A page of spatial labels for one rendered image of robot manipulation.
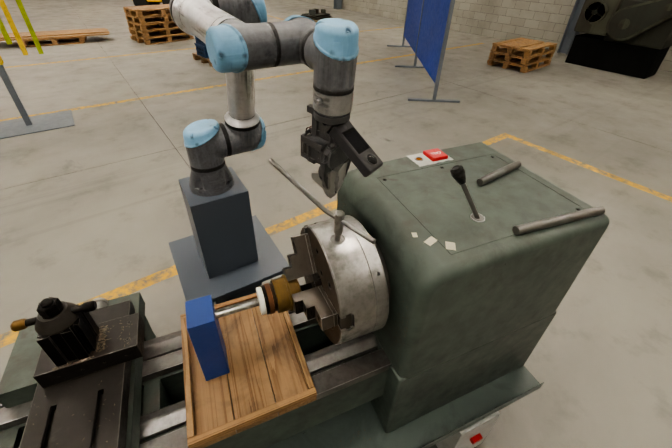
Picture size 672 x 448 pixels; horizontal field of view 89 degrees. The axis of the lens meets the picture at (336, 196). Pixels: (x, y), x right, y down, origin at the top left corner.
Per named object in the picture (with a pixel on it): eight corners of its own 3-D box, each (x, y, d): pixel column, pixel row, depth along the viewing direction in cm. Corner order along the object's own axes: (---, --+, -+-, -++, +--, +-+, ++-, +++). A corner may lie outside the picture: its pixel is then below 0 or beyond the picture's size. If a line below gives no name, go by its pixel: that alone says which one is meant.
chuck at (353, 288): (325, 266, 114) (330, 194, 94) (367, 354, 93) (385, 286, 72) (299, 274, 111) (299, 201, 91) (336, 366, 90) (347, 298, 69)
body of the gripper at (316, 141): (323, 146, 78) (326, 95, 70) (352, 161, 74) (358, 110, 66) (299, 159, 74) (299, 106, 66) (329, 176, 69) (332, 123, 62)
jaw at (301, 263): (323, 268, 94) (313, 225, 94) (328, 269, 89) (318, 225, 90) (284, 279, 90) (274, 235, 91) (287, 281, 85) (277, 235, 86)
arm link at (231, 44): (150, -23, 83) (213, 17, 51) (196, -23, 88) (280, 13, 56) (162, 29, 90) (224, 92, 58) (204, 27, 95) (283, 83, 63)
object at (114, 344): (144, 323, 92) (139, 311, 89) (143, 357, 84) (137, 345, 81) (53, 350, 85) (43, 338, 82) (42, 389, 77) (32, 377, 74)
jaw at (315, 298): (332, 279, 88) (352, 311, 78) (333, 294, 90) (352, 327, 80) (290, 292, 84) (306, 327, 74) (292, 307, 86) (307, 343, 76)
